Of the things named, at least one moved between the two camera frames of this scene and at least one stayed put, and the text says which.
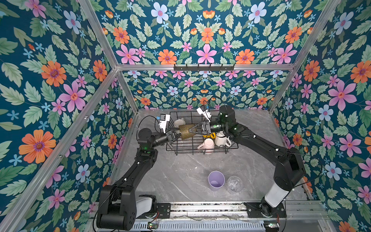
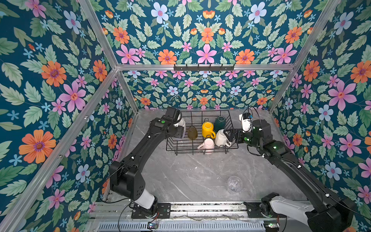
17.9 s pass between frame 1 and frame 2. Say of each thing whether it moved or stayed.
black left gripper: moved
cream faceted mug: stayed
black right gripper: moved
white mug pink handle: stayed
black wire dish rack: stayed
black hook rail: stayed
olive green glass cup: moved
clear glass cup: stayed
